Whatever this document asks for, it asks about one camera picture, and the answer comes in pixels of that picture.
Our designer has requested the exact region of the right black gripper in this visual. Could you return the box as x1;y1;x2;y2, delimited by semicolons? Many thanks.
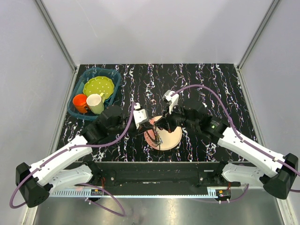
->
156;102;199;133

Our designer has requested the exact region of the large metal keyring with keys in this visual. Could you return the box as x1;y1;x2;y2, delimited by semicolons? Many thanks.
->
146;125;163;150

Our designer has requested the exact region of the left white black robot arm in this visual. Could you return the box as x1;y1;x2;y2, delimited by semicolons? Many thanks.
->
9;103;153;209

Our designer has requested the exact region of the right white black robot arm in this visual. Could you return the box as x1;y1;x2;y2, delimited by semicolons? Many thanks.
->
154;105;299;200

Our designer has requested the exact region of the pink and cream round plate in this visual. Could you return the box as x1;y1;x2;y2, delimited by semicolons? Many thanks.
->
144;127;182;151

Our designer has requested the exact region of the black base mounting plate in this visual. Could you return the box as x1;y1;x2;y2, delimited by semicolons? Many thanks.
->
71;161;240;187

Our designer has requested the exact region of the cream mug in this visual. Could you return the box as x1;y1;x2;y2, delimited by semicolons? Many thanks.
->
86;93;105;115

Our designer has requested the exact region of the teal plastic bin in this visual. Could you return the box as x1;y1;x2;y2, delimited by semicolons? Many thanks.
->
67;67;121;121

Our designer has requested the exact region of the yellow-green dotted plate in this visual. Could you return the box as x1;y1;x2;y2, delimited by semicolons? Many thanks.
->
82;76;115;99

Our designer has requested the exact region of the orange plastic cup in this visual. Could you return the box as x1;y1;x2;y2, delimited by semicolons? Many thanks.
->
72;94;90;114

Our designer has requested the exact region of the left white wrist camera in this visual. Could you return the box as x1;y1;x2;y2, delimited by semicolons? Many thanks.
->
133;103;149;129

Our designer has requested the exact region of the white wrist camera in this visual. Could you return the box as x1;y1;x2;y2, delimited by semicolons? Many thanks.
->
163;90;179;114
133;103;149;129

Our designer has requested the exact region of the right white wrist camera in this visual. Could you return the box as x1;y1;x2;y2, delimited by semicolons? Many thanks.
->
163;90;179;114

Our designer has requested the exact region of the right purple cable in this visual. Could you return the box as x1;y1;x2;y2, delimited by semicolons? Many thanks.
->
171;84;300;203

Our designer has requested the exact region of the aluminium front rail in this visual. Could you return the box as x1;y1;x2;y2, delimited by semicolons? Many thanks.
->
31;170;287;197

